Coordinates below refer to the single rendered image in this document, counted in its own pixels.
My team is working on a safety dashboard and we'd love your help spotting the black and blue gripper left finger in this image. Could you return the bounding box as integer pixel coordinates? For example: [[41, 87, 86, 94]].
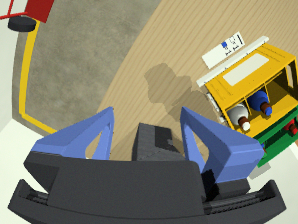
[[30, 107, 115, 160]]

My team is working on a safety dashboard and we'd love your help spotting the green crate with dividers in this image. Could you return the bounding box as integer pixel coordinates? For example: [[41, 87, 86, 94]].
[[253, 105, 298, 168]]

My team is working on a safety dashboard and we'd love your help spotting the white pick list paper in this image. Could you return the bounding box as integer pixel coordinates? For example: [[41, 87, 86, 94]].
[[202, 32, 245, 69]]

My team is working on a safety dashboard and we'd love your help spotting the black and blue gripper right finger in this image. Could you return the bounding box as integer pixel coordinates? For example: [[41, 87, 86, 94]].
[[180, 106, 264, 195]]

